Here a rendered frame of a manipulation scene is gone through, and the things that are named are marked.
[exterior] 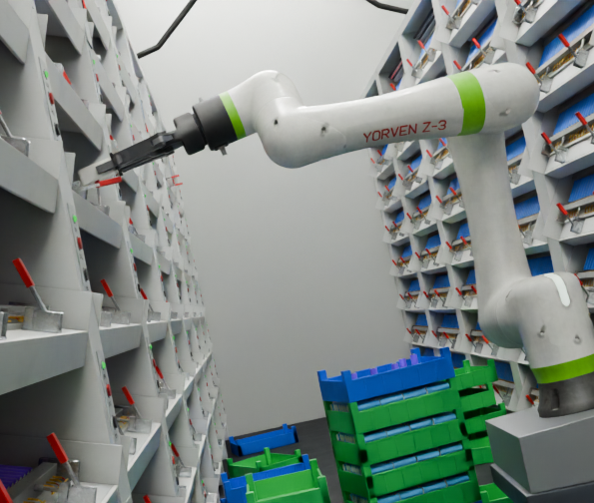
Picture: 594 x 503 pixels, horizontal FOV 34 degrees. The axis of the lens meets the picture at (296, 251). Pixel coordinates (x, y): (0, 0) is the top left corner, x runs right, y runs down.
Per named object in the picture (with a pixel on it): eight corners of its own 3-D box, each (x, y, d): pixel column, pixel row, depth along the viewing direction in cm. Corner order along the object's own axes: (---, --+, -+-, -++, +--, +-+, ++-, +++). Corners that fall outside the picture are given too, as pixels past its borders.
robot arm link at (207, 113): (217, 96, 189) (216, 85, 180) (241, 152, 188) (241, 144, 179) (187, 108, 188) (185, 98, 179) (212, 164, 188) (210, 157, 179)
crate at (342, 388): (421, 376, 273) (415, 347, 273) (455, 376, 254) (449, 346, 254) (322, 400, 263) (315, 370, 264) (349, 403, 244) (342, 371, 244)
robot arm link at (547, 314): (575, 366, 192) (547, 271, 193) (619, 363, 176) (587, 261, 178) (516, 384, 188) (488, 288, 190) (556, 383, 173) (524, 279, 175)
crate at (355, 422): (427, 404, 273) (421, 376, 273) (462, 407, 254) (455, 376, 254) (328, 430, 263) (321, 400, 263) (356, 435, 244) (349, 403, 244)
